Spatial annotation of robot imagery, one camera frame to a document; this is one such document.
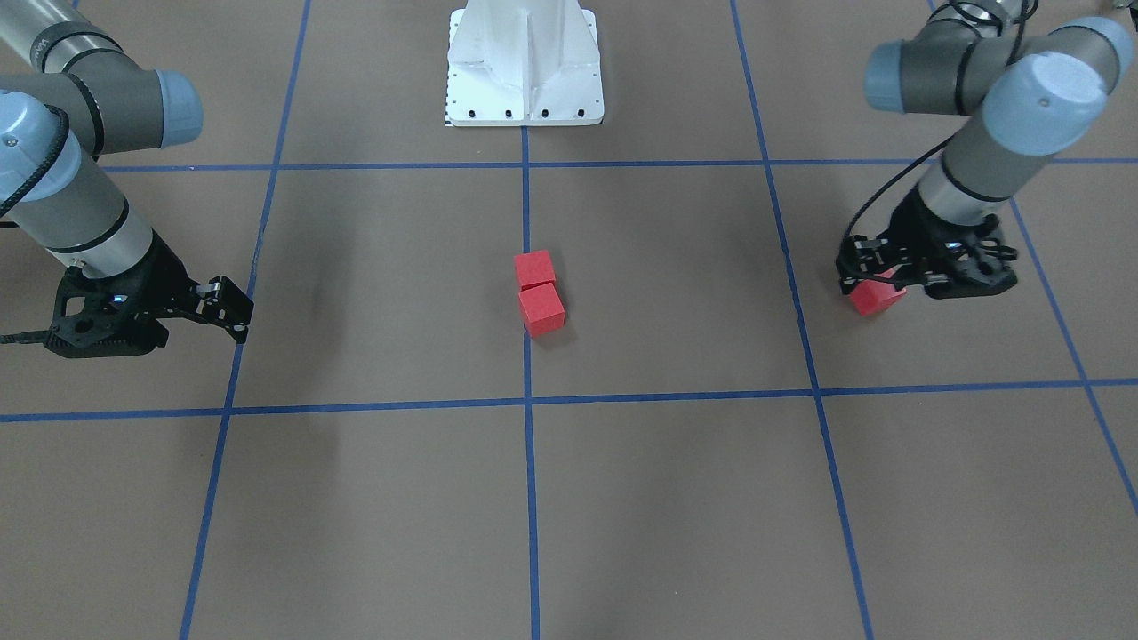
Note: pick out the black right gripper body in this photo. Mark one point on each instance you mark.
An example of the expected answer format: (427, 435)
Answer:
(165, 270)

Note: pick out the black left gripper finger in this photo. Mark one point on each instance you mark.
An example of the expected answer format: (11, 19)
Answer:
(869, 258)
(931, 282)

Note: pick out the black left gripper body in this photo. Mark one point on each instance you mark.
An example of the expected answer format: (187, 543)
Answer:
(910, 226)

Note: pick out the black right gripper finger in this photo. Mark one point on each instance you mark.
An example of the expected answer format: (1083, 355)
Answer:
(218, 301)
(235, 322)

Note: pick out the red block image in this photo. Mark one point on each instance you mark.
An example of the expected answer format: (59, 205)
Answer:
(534, 269)
(869, 297)

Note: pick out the red block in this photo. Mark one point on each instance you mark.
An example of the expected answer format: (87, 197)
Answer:
(542, 309)

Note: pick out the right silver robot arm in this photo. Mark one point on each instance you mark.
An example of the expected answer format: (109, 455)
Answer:
(86, 98)

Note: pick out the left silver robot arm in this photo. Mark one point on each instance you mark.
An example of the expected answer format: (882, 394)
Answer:
(1024, 101)

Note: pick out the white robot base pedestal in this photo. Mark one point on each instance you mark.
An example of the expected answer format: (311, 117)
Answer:
(523, 64)

